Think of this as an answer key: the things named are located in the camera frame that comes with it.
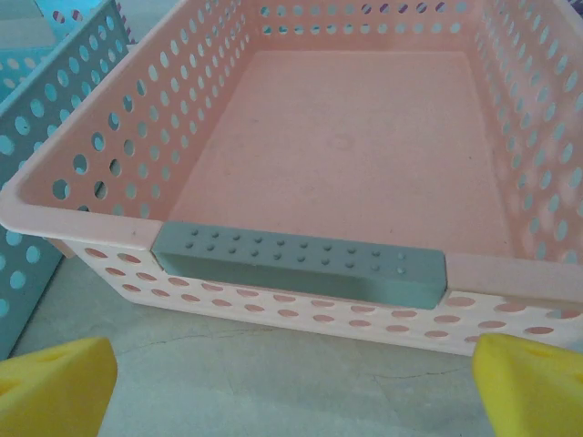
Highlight blue perforated plastic basket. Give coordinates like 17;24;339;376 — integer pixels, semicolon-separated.
0;0;134;361

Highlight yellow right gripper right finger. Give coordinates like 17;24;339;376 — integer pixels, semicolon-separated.
472;332;583;437

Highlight pink perforated plastic basket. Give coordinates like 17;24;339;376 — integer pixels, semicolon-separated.
0;0;583;357

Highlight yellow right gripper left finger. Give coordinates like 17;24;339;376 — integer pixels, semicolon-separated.
0;335;118;437

